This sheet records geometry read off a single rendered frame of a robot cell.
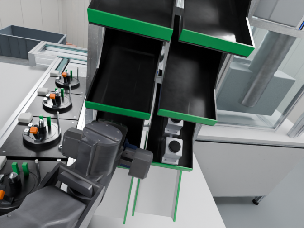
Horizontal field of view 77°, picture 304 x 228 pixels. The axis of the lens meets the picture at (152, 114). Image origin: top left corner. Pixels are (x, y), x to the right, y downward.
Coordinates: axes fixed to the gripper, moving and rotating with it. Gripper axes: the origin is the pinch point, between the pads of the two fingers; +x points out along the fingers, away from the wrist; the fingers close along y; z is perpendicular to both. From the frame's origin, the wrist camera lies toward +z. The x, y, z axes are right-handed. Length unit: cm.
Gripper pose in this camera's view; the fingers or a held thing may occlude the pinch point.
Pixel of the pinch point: (113, 143)
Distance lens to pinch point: 46.6
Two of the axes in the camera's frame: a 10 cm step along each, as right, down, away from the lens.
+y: -9.5, -3.0, -0.3
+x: 0.7, -3.2, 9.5
